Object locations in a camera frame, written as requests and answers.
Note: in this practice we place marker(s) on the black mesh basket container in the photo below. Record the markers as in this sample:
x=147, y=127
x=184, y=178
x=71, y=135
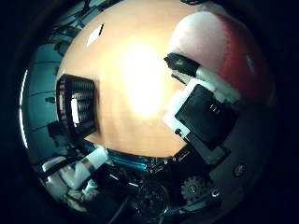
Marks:
x=78, y=105

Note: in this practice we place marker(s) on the white paper sheet marker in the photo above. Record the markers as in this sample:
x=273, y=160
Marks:
x=95, y=34

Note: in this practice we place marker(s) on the long ceiling light strip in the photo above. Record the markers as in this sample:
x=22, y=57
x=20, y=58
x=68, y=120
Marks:
x=23, y=109

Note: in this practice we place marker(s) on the blue aluminium table rail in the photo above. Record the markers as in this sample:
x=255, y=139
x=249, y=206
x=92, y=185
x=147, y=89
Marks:
x=127, y=160

